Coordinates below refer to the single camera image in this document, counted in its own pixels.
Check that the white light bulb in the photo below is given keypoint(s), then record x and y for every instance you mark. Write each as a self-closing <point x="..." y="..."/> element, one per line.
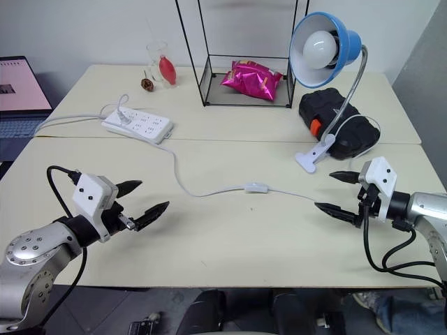
<point x="319" y="49"/>

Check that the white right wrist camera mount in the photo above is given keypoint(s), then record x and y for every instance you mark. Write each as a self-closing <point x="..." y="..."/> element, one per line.
<point x="380" y="176"/>

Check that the red bulb-shaped object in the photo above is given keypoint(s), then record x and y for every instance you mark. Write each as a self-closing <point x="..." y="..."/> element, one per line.
<point x="167" y="70"/>

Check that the blue clip desk lamp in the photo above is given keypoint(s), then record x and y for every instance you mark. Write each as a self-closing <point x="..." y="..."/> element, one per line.
<point x="344" y="42"/>

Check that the dark rounded shape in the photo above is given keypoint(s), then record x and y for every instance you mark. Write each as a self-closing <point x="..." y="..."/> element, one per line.
<point x="300" y="312"/>
<point x="204" y="312"/>

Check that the open laptop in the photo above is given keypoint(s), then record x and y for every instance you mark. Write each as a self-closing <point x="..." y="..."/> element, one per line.
<point x="17" y="90"/>

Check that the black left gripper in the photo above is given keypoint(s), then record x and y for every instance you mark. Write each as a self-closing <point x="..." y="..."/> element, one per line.
<point x="115" y="218"/>

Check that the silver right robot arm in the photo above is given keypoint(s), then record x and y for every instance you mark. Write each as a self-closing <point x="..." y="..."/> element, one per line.
<point x="424" y="213"/>

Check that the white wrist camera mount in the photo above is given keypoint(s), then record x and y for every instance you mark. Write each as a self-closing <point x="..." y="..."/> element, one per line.
<point x="380" y="176"/>
<point x="91" y="193"/>

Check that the clear glass cup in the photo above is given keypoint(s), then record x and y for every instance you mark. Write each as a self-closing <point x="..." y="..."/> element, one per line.
<point x="153" y="52"/>

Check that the pink snack bag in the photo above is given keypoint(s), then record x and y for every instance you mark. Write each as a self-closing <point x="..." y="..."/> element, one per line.
<point x="251" y="80"/>

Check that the white power strip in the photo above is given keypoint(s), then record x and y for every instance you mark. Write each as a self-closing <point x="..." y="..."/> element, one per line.
<point x="139" y="124"/>

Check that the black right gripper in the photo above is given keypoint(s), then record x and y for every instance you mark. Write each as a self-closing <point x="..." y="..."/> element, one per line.
<point x="370" y="204"/>

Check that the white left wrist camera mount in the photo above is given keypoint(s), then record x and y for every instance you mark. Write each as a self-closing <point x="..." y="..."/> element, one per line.
<point x="91" y="193"/>

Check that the person's shoe and jeans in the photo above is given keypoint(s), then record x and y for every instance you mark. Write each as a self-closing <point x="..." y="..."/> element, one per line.
<point x="401" y="310"/>

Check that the small black device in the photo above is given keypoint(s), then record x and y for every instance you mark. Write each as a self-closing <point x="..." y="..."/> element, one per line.
<point x="143" y="326"/>

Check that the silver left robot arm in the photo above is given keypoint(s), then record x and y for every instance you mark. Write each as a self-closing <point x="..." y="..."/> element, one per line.
<point x="38" y="251"/>

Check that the black tool case orange latch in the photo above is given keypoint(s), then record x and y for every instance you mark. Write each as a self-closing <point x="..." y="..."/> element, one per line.
<point x="323" y="104"/>

